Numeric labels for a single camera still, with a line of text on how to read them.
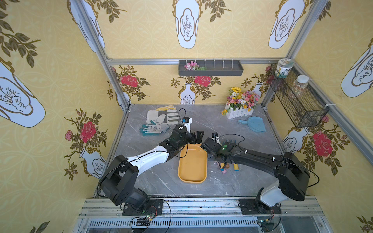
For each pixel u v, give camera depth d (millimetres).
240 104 1009
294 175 428
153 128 1062
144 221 702
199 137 749
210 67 924
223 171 839
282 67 854
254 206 731
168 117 1126
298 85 720
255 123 1098
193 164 895
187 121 747
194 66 881
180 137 660
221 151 611
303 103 824
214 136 766
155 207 725
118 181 432
